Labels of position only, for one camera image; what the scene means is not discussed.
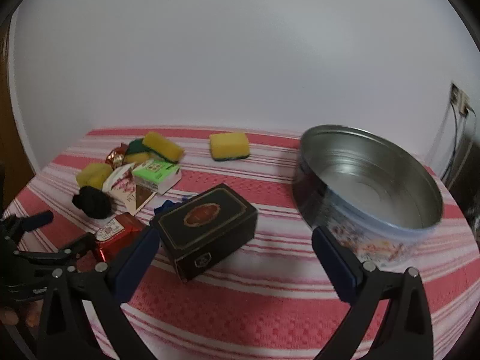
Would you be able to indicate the red striped desktop tablecloth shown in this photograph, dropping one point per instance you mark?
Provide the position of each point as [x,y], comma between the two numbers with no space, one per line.
[262,307]

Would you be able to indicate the brown wooden door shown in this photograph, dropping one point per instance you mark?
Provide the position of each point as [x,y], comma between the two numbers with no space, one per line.
[9,138]

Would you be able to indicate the green and white carton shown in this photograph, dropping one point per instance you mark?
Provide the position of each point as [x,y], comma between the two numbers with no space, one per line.
[155,174]

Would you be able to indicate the round metal tin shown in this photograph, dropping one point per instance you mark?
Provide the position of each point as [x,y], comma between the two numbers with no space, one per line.
[367,180]

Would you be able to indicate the shiny red packet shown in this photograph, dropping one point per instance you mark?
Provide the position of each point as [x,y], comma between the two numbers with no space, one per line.
[116,236]

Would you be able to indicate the blue yarn ball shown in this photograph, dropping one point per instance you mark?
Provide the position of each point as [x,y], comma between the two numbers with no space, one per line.
[165,207]

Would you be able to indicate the black gold-trimmed box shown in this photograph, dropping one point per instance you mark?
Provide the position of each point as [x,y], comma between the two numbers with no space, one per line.
[210,225]

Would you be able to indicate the pink and white packet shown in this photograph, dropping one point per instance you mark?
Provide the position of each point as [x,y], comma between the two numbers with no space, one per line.
[123,189]

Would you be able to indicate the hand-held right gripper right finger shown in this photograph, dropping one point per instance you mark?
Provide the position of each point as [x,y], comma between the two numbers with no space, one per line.
[333,266]

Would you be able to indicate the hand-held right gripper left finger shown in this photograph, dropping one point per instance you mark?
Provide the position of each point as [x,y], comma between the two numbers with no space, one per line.
[137,266]

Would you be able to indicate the person's left hand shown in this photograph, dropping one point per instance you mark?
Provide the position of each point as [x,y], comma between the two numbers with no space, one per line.
[9,317]

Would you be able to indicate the red and gold candy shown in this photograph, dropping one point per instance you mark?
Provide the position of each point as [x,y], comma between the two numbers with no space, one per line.
[116,156]

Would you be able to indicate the black yarn ball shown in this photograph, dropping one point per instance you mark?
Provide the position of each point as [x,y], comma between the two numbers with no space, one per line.
[92,201]

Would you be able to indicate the wall socket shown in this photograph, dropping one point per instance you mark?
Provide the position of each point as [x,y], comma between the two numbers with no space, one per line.
[454,93]

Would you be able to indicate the white plug adapter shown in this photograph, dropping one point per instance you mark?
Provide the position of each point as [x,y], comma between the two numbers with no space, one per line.
[465,103]

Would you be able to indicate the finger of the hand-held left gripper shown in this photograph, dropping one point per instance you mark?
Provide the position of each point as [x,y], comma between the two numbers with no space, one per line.
[75,246]
[37,219]

